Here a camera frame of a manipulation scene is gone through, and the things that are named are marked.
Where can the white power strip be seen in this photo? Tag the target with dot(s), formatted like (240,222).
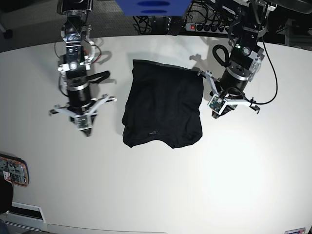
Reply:
(206,28)

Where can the black chair castor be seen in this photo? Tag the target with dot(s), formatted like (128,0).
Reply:
(8,34)

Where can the black T-shirt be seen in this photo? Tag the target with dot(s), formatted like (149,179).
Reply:
(163,104)

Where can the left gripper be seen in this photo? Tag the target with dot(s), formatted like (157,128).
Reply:
(231,86)

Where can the colourful sticker at table edge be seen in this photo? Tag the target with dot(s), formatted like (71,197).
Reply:
(296,231)

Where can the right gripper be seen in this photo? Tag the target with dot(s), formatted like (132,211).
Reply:
(80,100)

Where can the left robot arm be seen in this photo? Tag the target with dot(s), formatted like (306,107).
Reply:
(241,62)

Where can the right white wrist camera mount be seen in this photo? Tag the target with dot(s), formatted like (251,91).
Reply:
(83,118)

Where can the black power adapter box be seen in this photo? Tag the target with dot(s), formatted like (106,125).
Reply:
(175,25)

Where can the blue plastic box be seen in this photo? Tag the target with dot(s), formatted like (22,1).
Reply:
(153,7)

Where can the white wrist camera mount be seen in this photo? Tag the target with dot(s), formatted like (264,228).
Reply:
(221,106)
(83,118)

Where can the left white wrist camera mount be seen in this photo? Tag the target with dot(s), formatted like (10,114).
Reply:
(221,106)

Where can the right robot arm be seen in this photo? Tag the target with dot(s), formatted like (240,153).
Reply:
(73,81)

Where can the white tray with black slot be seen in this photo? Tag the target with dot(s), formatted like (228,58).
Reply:
(24,216)

